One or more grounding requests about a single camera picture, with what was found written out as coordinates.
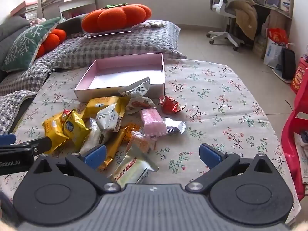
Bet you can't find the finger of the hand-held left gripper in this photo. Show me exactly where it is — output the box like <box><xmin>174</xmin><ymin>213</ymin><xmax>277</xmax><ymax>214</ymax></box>
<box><xmin>20</xmin><ymin>137</ymin><xmax>53</xmax><ymax>156</ymax></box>
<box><xmin>0</xmin><ymin>133</ymin><xmax>16</xmax><ymax>146</ymax></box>

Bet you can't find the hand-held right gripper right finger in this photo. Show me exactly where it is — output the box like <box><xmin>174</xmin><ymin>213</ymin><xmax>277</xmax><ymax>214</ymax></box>
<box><xmin>185</xmin><ymin>143</ymin><xmax>280</xmax><ymax>193</ymax></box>

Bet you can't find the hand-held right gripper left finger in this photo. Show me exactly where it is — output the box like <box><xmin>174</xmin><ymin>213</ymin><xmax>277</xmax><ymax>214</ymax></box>
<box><xmin>29</xmin><ymin>144</ymin><xmax>121</xmax><ymax>194</ymax></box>

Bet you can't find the clear rice cracker packet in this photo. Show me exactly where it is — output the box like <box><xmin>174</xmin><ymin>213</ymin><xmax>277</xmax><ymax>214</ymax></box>
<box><xmin>79</xmin><ymin>118</ymin><xmax>106</xmax><ymax>154</ymax></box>

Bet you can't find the long orange snack packet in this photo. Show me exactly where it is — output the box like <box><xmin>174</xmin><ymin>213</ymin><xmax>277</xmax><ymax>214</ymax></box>
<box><xmin>99</xmin><ymin>126</ymin><xmax>129</xmax><ymax>171</ymax></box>

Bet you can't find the yellow blue-label snack packet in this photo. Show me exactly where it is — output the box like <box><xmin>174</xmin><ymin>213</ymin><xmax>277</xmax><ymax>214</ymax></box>
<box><xmin>63</xmin><ymin>109</ymin><xmax>91</xmax><ymax>150</ymax></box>

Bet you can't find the orange clear snack packet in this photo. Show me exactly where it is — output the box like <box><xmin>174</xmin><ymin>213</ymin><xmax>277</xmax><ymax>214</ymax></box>
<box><xmin>109</xmin><ymin>147</ymin><xmax>159</xmax><ymax>190</ymax></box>

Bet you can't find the silver blue snack packet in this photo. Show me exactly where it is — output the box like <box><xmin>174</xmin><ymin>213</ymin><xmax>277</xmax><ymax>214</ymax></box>
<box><xmin>162</xmin><ymin>117</ymin><xmax>186</xmax><ymax>134</ymax></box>

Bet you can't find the clear orange cracker packet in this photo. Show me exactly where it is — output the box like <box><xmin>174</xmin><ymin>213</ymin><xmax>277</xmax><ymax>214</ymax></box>
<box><xmin>125</xmin><ymin>130</ymin><xmax>157</xmax><ymax>153</ymax></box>

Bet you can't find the large yellow snack packet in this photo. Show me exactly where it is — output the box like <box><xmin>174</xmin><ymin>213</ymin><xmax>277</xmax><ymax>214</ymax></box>
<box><xmin>85</xmin><ymin>97</ymin><xmax>129</xmax><ymax>119</ymax></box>

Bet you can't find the red candy wrapper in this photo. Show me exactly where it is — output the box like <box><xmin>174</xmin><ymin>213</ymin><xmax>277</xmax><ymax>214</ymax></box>
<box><xmin>160</xmin><ymin>96</ymin><xmax>187</xmax><ymax>114</ymax></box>

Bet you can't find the pink wafer packet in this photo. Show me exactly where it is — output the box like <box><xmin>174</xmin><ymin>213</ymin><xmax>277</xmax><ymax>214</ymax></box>
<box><xmin>140</xmin><ymin>108</ymin><xmax>169</xmax><ymax>140</ymax></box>

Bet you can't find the white red snack packet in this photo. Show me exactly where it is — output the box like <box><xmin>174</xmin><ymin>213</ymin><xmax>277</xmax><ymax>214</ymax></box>
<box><xmin>119</xmin><ymin>76</ymin><xmax>157</xmax><ymax>115</ymax></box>

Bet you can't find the white cardboard box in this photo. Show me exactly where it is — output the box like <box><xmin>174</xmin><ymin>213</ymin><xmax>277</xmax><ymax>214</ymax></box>
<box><xmin>74</xmin><ymin>52</ymin><xmax>166</xmax><ymax>103</ymax></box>

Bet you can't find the floral tablecloth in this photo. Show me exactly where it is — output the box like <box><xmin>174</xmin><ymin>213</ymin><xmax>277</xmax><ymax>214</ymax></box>
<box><xmin>0</xmin><ymin>59</ymin><xmax>302</xmax><ymax>222</ymax></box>

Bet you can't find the red plastic chair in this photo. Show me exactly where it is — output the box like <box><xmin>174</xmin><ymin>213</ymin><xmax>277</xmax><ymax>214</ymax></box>
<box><xmin>281</xmin><ymin>67</ymin><xmax>308</xmax><ymax>201</ymax></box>

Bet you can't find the green snowflake pillow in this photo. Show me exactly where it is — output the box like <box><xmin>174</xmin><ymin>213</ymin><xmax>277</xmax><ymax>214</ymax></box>
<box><xmin>1</xmin><ymin>17</ymin><xmax>62</xmax><ymax>73</ymax></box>

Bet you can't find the white flat board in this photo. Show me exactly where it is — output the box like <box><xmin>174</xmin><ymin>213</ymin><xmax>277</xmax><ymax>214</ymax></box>
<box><xmin>272</xmin><ymin>67</ymin><xmax>293</xmax><ymax>83</ymax></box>

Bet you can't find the small orange pumpkin cushion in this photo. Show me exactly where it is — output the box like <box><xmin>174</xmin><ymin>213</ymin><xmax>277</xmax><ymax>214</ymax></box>
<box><xmin>36</xmin><ymin>29</ymin><xmax>66</xmax><ymax>58</ymax></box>

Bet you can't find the grey checked blanket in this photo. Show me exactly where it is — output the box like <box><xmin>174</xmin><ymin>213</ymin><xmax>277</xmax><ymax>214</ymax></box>
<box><xmin>0</xmin><ymin>20</ymin><xmax>188</xmax><ymax>135</ymax></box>

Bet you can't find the red yellow gift bag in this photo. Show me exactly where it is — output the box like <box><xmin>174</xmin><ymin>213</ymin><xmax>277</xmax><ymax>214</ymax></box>
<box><xmin>290</xmin><ymin>58</ymin><xmax>308</xmax><ymax>94</ymax></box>

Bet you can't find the stack of papers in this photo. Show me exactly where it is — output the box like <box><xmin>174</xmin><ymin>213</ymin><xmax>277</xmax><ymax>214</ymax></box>
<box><xmin>253</xmin><ymin>35</ymin><xmax>267</xmax><ymax>58</ymax></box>

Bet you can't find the white blue shopping bag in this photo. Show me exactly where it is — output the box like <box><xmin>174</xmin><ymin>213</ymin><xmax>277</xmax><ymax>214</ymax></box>
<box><xmin>263</xmin><ymin>38</ymin><xmax>284</xmax><ymax>69</ymax></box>

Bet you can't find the black bag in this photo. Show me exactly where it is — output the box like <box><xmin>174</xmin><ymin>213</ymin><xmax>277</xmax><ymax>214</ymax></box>
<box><xmin>281</xmin><ymin>48</ymin><xmax>296</xmax><ymax>80</ymax></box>

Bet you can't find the stack of books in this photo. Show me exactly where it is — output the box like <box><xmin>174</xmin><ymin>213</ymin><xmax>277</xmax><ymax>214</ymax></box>
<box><xmin>11</xmin><ymin>0</ymin><xmax>39</xmax><ymax>21</ymax></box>

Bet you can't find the large orange pumpkin cushion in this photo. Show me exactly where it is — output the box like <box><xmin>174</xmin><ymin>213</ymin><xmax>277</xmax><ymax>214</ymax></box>
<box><xmin>82</xmin><ymin>3</ymin><xmax>152</xmax><ymax>33</ymax></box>

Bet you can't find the beige coat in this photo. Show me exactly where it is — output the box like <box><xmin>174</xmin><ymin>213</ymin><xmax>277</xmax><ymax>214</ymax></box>
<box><xmin>224</xmin><ymin>0</ymin><xmax>258</xmax><ymax>41</ymax></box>

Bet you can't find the white side shelf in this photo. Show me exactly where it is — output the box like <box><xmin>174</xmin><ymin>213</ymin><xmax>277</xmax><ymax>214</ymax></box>
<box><xmin>40</xmin><ymin>0</ymin><xmax>99</xmax><ymax>20</ymax></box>

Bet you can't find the white office chair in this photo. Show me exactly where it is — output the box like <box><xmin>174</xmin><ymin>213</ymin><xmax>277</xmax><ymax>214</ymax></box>
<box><xmin>207</xmin><ymin>0</ymin><xmax>246</xmax><ymax>51</ymax></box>

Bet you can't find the wooden desk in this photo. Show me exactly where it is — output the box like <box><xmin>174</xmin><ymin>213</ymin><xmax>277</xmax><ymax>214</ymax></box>
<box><xmin>255</xmin><ymin>0</ymin><xmax>295</xmax><ymax>27</ymax></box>

